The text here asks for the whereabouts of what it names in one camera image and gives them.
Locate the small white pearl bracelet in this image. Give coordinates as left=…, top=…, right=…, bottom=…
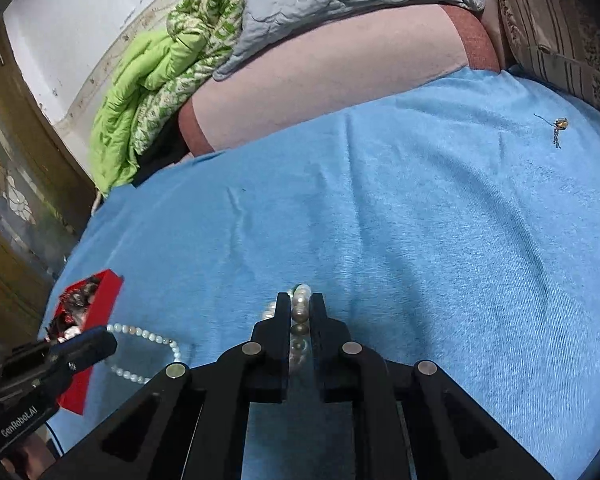
left=104, top=322, right=183, bottom=386

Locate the white cherry print scrunchie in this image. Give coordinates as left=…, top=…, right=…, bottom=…
left=62, top=326, right=81, bottom=340

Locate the grey black lace scrunchie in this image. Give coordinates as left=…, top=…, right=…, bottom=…
left=47, top=276, right=100, bottom=337

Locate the red jewelry tray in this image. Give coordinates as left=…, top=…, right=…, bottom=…
left=44, top=269, right=123, bottom=415

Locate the person's left hand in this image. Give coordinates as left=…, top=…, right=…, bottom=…
left=1, top=434, right=57, bottom=480

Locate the wooden glass door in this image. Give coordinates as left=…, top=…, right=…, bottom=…
left=0, top=21, right=95, bottom=348

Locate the blue bed blanket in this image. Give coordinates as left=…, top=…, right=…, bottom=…
left=56, top=68, right=600, bottom=479

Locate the green patterned comforter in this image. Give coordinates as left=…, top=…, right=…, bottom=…
left=90, top=0, right=245, bottom=196

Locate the small gold earring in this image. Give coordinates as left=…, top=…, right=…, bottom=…
left=535, top=114, right=569, bottom=150

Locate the pink quilted bolster pillow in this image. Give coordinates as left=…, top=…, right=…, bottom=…
left=178, top=4, right=501, bottom=156

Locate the striped floral cushion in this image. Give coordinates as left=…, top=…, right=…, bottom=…
left=498, top=0, right=600, bottom=111

